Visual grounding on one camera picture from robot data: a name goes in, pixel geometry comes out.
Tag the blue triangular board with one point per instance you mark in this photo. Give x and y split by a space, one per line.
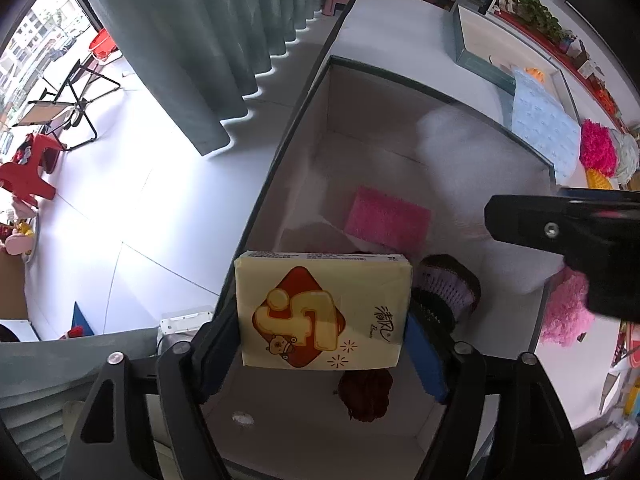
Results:
82 320

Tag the purple and brown knitted holder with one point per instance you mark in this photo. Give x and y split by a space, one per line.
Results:
445 285

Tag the white power strip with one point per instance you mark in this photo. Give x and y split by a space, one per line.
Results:
182 322

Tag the black folding chair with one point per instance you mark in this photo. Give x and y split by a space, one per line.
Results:
45 112

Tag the red plastic basin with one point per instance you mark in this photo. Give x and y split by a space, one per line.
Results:
105 45

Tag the pink sponge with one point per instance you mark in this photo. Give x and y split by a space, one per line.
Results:
387 220

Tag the heap of plush toys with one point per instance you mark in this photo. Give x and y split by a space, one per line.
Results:
20 242

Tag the green pleated curtain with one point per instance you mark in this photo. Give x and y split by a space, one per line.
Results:
190 35
30 410

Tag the yellow foam net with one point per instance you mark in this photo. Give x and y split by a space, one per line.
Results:
600 180

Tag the red plastic toy chair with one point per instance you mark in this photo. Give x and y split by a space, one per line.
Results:
20 175

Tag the pile of colourful snack packets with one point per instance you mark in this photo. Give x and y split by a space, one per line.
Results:
627 395

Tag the brown cardboard box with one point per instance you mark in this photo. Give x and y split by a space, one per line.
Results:
11 285

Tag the grey storage box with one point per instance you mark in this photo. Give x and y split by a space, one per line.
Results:
360 160

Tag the green potted plant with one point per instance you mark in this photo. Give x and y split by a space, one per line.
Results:
540 15

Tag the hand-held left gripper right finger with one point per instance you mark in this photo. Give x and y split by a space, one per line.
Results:
425 360

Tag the black wall screen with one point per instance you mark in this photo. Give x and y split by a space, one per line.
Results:
595 15

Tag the shallow teal box lid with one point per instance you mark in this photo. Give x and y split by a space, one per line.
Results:
480 35

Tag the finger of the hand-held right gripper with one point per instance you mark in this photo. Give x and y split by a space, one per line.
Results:
535 222
600 195

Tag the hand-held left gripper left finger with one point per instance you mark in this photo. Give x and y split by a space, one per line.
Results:
217 355

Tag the pale green bath puff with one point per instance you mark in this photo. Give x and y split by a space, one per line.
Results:
627 157

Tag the yellow tissue packet red diamond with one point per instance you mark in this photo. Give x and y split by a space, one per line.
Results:
320 310

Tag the dark red knitted piece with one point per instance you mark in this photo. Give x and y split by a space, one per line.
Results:
365 395

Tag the pink fluffy cloth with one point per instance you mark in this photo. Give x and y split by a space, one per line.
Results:
562 310

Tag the orange foam net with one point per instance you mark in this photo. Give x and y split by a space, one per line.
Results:
535 75

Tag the white wrap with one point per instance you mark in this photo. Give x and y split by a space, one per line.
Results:
465 160

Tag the magenta fluffy yarn ball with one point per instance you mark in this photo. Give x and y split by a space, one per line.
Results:
597 147

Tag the red wall shelf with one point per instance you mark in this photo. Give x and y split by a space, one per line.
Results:
585 70

